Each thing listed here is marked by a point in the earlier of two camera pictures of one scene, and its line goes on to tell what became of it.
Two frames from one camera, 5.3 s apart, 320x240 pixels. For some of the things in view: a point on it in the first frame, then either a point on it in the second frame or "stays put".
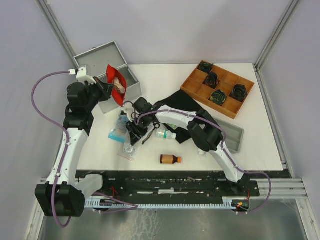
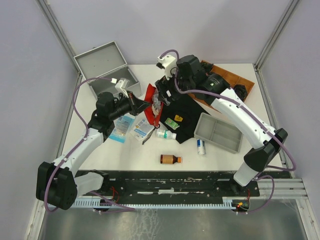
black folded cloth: (182, 101) stays put
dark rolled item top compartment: (205, 66) stays put
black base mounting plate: (171, 186) stays put
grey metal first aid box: (96, 61) stays put
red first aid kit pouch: (112, 72) → (155, 119)
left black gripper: (105, 89) → (136, 104)
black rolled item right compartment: (239, 92) stays put
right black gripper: (135, 136) → (162, 86)
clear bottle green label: (165, 134) stays put
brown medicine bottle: (168, 159) stays put
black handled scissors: (150, 132) stays put
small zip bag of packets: (129, 151) → (156, 104)
